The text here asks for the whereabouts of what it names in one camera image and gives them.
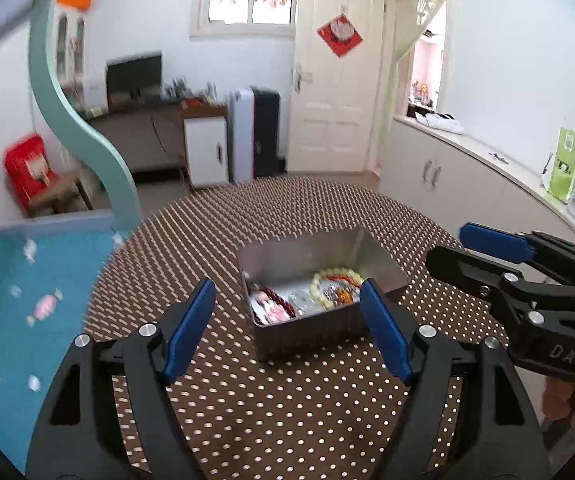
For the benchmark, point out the red cartoon print bag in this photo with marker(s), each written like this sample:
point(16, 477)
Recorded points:
point(27, 170)

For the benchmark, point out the black computer monitor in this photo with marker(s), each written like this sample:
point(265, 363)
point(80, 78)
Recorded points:
point(135, 72)

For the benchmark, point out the white folded cloth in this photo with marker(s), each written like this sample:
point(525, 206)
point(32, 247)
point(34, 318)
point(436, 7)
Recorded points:
point(437, 122)

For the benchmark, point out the blue candy print blanket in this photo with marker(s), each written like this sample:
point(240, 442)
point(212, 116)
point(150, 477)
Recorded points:
point(32, 340)

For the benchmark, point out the white counter cabinet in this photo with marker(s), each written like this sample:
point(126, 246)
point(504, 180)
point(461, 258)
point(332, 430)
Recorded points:
point(467, 185)

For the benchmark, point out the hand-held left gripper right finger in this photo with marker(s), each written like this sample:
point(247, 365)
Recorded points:
point(385, 332)

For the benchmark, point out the translucent white pendant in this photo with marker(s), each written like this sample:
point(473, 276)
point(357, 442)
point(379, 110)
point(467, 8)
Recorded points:
point(300, 301)

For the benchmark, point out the silver metal tin box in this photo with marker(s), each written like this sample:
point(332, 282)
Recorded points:
point(307, 335)

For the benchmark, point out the teal curved bed frame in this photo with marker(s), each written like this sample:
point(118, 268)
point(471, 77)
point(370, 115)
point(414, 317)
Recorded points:
point(82, 130)

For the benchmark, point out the red door decoration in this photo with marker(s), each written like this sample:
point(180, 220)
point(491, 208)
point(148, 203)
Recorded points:
point(338, 35)

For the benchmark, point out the dark curved desk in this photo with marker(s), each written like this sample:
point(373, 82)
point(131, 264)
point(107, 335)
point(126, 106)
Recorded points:
point(137, 135)

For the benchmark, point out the bunch of keys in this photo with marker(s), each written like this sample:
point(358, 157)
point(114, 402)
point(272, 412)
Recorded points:
point(500, 157)

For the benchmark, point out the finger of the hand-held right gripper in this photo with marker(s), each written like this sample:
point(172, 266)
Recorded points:
point(462, 267)
point(492, 241)

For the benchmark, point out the brown polka dot tablecloth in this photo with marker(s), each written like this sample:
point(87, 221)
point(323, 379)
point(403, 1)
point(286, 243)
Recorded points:
point(277, 410)

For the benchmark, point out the cream panel door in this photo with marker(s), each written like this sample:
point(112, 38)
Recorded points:
point(332, 110)

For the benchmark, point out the white and black suitcase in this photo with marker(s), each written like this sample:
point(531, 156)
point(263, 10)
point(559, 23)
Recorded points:
point(255, 135)

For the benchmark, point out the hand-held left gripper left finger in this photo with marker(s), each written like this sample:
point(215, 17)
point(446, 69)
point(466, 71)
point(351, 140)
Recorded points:
point(187, 332)

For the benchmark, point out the person's right hand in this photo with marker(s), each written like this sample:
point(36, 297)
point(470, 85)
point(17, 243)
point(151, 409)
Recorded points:
point(557, 400)

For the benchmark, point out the green packet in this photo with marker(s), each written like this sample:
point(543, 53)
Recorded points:
point(566, 165)

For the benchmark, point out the wooden stool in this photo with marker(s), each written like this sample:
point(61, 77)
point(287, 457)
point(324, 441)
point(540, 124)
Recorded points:
point(65, 190)

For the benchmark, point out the white small cabinet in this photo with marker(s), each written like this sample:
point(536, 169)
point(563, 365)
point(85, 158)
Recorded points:
point(206, 152)

